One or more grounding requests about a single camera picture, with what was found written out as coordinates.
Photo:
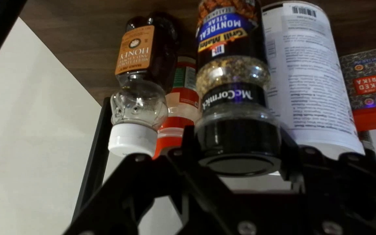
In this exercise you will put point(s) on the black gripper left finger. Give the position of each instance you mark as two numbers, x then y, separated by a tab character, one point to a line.
153	178

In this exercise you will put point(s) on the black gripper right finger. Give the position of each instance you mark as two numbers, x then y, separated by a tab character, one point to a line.
353	196

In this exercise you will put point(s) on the McCormick steak seasoning grinder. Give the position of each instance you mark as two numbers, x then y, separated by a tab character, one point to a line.
236	131

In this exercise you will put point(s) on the red cap seasoning bottle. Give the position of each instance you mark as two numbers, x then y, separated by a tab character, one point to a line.
182	102

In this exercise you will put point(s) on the white cylindrical canister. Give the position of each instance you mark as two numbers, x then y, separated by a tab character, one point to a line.
306	79

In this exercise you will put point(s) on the black and brown shelf unit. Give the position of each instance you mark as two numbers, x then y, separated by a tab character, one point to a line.
75	34

